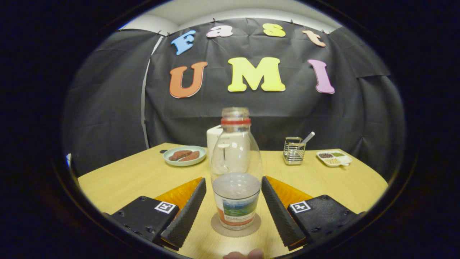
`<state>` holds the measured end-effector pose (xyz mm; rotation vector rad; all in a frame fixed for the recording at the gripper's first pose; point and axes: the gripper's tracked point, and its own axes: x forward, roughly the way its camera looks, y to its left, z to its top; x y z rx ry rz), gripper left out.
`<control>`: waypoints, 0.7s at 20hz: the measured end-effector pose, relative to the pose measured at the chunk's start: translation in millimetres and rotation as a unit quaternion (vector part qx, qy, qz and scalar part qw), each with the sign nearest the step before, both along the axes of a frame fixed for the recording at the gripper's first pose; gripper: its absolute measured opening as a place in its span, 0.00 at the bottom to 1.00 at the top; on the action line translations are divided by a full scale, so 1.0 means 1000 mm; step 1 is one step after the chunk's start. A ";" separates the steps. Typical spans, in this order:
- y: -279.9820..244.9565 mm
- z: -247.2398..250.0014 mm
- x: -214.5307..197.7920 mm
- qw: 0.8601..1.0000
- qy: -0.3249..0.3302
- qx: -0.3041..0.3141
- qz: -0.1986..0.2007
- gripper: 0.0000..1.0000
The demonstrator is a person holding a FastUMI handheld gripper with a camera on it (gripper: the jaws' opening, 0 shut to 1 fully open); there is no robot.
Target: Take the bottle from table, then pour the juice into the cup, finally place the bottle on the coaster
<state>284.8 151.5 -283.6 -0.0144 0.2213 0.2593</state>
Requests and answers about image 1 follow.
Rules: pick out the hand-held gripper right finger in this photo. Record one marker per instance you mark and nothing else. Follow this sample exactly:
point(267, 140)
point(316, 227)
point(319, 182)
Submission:
point(280, 216)

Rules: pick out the wooden table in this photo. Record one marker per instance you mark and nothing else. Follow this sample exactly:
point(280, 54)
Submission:
point(125, 180)

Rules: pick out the brown sausage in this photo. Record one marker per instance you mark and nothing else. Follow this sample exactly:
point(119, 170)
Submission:
point(192, 157)
point(179, 155)

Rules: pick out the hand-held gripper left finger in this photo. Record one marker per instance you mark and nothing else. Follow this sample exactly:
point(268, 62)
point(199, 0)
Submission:
point(187, 219)

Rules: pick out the round brown coaster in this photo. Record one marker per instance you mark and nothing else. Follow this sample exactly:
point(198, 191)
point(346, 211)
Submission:
point(235, 233)

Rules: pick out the pale green plate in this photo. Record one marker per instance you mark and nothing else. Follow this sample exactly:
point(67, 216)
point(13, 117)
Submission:
point(185, 163)

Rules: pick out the white divided snack tray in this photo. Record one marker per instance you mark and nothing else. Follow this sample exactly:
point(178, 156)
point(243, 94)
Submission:
point(341, 161)

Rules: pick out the clear plastic juice bottle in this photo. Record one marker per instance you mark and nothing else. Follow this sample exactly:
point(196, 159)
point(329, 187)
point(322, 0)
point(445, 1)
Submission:
point(236, 187)

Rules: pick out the white toaster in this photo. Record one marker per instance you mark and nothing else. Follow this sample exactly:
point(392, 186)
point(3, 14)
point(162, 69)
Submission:
point(212, 144)

